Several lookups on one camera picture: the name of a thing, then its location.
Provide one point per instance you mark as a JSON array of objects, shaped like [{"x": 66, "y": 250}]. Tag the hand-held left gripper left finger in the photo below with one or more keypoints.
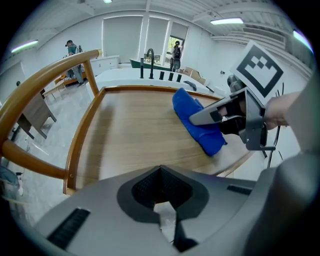
[{"x": 100, "y": 220}]

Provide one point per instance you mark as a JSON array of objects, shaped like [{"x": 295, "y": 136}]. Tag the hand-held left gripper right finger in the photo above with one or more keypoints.
[{"x": 215, "y": 200}]

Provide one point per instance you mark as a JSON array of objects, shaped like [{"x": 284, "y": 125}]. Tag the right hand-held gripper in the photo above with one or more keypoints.
[{"x": 260, "y": 70}]

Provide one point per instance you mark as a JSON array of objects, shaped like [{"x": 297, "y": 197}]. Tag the blue cloth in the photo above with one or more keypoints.
[{"x": 190, "y": 107}]

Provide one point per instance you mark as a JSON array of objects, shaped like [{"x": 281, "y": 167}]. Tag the white drawer cabinet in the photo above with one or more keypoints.
[{"x": 107, "y": 63}]

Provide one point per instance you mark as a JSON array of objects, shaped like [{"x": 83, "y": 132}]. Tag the person's right hand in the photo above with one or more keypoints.
[{"x": 280, "y": 110}]

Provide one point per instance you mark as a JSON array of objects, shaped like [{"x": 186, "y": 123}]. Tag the white low toilet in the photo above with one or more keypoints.
[{"x": 220, "y": 89}]

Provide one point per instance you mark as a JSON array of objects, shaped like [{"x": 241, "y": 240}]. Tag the open cardboard box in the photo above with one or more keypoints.
[{"x": 192, "y": 73}]

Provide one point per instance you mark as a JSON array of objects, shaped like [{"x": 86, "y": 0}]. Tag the black round knob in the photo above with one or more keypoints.
[
  {"x": 179, "y": 77},
  {"x": 161, "y": 75},
  {"x": 170, "y": 76}
]

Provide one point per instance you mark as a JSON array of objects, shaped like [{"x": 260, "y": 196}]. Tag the black curved faucet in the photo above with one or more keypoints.
[{"x": 152, "y": 70}]

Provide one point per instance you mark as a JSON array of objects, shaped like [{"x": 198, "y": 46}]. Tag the black hand shower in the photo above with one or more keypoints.
[{"x": 142, "y": 70}]

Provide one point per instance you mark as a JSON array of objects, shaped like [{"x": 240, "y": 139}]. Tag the green bathtub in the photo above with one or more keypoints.
[{"x": 140, "y": 64}]

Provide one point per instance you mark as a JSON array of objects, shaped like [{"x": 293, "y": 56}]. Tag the short white roller blind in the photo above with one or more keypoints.
[{"x": 179, "y": 28}]

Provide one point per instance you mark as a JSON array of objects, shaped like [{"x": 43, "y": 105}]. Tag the white rectangular bathtub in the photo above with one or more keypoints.
[{"x": 120, "y": 77}]

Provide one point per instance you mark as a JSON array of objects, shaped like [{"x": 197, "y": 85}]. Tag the medium white roller blind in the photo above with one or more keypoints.
[{"x": 157, "y": 32}]

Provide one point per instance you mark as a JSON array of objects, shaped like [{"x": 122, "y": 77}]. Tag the ceiling tube light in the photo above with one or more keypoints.
[
  {"x": 107, "y": 1},
  {"x": 226, "y": 21},
  {"x": 301, "y": 37},
  {"x": 25, "y": 46}
]

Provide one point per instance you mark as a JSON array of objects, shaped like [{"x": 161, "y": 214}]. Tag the white air vent grille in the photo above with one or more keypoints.
[{"x": 262, "y": 33}]

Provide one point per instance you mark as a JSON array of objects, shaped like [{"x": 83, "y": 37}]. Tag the wide white roller blind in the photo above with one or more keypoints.
[{"x": 122, "y": 35}]

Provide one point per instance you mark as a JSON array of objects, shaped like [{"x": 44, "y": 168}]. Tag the wooden bench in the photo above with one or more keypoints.
[{"x": 58, "y": 83}]

